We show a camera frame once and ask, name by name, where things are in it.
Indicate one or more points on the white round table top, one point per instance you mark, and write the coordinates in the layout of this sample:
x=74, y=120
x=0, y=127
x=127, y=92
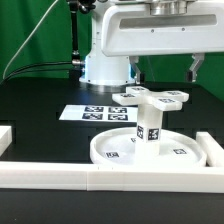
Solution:
x=165, y=149

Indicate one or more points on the white right fence rail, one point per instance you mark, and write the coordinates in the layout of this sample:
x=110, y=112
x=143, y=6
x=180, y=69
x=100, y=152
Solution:
x=214, y=152

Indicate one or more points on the white left fence rail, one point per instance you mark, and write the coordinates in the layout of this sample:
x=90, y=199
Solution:
x=5, y=138

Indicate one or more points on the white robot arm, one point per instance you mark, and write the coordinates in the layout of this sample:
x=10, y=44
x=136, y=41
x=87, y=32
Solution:
x=101, y=69

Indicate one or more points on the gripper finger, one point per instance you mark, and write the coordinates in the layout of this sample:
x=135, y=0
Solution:
x=139, y=76
x=198, y=59

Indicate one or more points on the white cross-shaped table base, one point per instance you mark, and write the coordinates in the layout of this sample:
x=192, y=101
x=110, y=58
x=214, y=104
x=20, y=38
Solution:
x=164, y=101

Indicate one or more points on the white marker sheet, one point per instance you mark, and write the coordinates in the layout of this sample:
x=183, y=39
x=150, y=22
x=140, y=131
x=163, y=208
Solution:
x=95, y=113

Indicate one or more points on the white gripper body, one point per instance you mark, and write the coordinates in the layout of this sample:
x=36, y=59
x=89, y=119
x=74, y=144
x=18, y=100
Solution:
x=131, y=30

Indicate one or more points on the white front fence rail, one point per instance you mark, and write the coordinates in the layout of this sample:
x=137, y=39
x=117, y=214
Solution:
x=90, y=177

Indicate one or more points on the black camera stand pole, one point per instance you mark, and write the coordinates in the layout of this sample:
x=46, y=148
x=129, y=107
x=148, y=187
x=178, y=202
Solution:
x=83, y=6

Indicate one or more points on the white fence rail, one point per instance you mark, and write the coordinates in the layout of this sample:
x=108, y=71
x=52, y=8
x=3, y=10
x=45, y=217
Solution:
x=5, y=138
x=214, y=152
x=90, y=177

